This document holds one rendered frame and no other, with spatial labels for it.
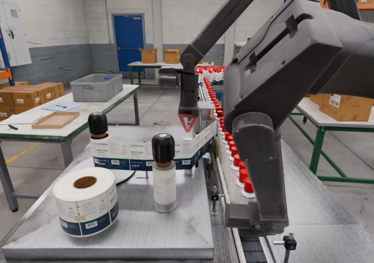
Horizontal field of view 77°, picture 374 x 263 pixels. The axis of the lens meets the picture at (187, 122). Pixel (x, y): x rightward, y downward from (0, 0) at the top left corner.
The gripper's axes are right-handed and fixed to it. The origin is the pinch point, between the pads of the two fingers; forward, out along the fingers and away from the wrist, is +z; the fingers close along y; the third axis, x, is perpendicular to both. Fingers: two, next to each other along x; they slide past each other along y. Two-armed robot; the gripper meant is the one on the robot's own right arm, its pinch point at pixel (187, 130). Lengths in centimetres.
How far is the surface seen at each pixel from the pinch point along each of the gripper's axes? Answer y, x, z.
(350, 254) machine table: 19, 55, 35
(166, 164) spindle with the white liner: 3.3, -6.9, 11.9
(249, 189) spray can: 15.7, 19.4, 12.7
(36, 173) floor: -160, -170, 126
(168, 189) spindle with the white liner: 4.4, -6.0, 21.9
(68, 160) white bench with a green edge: -89, -92, 65
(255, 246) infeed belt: 20.0, 22.7, 30.8
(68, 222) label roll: 16.0, -37.7, 27.1
